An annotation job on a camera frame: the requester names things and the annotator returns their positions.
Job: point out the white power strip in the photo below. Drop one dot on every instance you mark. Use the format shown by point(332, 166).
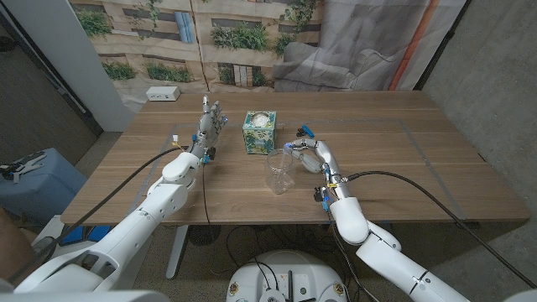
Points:
point(163, 93)

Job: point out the clear plastic cup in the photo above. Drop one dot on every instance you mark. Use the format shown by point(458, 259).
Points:
point(279, 180)

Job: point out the blue and black clip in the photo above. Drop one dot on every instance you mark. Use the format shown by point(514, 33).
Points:
point(307, 131)

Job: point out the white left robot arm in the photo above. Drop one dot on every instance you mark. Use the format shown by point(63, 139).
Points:
point(138, 226)

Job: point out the grey hand-held gripper tool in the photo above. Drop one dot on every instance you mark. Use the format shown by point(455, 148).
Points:
point(25, 165)

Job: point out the blue-grey storage case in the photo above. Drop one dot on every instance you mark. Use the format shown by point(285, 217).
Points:
point(42, 193)

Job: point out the grey foot pedal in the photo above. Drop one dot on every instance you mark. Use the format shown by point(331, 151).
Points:
point(44, 246)

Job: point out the grey metal table leg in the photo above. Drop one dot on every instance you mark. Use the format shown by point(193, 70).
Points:
point(177, 251)

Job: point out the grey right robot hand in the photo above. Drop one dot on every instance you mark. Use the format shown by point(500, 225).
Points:
point(327, 155)

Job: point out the clear plastic pipette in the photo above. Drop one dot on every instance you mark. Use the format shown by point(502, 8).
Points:
point(288, 157)

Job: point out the white floor platform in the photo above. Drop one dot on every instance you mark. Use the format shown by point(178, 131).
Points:
point(52, 226)

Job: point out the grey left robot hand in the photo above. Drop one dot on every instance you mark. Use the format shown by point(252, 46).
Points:
point(206, 130)

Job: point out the white robot torso base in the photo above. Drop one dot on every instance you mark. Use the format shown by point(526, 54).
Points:
point(251, 272)

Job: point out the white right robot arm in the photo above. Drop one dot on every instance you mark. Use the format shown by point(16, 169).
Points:
point(377, 256)

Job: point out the blue flat panel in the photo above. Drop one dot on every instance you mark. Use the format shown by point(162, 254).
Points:
point(98, 232)

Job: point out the printed fabric backdrop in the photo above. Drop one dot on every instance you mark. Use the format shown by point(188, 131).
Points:
point(251, 63)

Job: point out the black round perforated disc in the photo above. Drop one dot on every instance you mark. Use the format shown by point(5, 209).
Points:
point(204, 235)

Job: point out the teal floral tissue box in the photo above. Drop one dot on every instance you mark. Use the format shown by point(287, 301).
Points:
point(259, 138)

